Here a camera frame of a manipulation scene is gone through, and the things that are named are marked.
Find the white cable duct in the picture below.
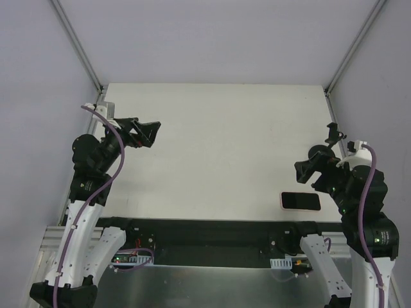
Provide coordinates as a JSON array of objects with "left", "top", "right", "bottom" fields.
[
  {"left": 111, "top": 254, "right": 154, "bottom": 268},
  {"left": 270, "top": 256, "right": 311, "bottom": 270}
]

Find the left aluminium frame post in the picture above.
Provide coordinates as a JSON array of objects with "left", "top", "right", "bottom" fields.
[{"left": 49, "top": 0, "right": 104, "bottom": 94}]

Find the black phone stand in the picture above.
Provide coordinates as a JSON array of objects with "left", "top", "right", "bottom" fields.
[{"left": 308, "top": 122, "right": 347, "bottom": 159}]

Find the aluminium frame post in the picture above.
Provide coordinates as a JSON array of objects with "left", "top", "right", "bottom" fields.
[
  {"left": 324, "top": 0, "right": 389, "bottom": 98},
  {"left": 49, "top": 0, "right": 104, "bottom": 94}
]

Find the right white cable duct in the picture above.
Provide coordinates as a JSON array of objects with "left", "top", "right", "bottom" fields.
[{"left": 270, "top": 256, "right": 311, "bottom": 270}]

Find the black phone pink case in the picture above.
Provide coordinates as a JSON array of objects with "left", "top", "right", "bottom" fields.
[{"left": 280, "top": 192, "right": 321, "bottom": 211}]

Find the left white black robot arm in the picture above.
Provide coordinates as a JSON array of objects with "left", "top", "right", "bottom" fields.
[{"left": 30, "top": 118, "right": 161, "bottom": 307}]

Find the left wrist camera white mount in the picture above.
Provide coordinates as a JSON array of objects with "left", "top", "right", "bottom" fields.
[{"left": 82, "top": 101, "right": 116, "bottom": 126}]

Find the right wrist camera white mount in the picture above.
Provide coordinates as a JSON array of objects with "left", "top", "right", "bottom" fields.
[{"left": 336, "top": 140, "right": 372, "bottom": 170}]

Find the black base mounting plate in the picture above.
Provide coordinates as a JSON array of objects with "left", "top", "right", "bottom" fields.
[{"left": 97, "top": 217, "right": 342, "bottom": 268}]

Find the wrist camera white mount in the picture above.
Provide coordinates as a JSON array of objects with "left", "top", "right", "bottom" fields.
[
  {"left": 82, "top": 101, "right": 116, "bottom": 126},
  {"left": 336, "top": 140, "right": 372, "bottom": 170}
]

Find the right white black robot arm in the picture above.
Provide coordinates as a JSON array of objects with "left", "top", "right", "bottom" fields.
[{"left": 289, "top": 145, "right": 399, "bottom": 307}]

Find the left white cable duct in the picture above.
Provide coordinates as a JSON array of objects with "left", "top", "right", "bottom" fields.
[{"left": 111, "top": 254, "right": 154, "bottom": 268}]

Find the right aluminium frame post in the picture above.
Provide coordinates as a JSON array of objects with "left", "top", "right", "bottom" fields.
[{"left": 324, "top": 0, "right": 389, "bottom": 98}]

